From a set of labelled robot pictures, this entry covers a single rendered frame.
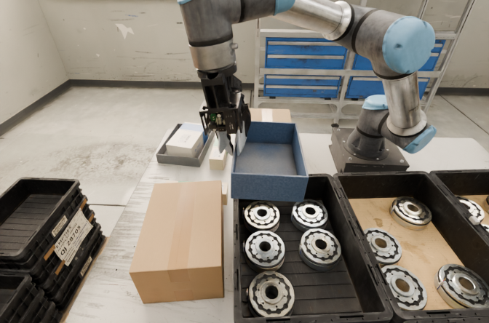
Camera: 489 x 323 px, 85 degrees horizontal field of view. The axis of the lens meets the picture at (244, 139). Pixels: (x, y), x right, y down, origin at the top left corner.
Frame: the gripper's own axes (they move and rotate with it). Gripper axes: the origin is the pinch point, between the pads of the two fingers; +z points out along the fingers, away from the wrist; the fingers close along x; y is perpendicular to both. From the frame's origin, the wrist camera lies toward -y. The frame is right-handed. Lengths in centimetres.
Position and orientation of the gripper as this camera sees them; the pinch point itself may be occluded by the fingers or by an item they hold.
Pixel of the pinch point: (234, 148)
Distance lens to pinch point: 60.2
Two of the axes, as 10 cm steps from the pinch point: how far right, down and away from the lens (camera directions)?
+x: 9.9, -0.6, -1.5
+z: 1.3, 8.2, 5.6
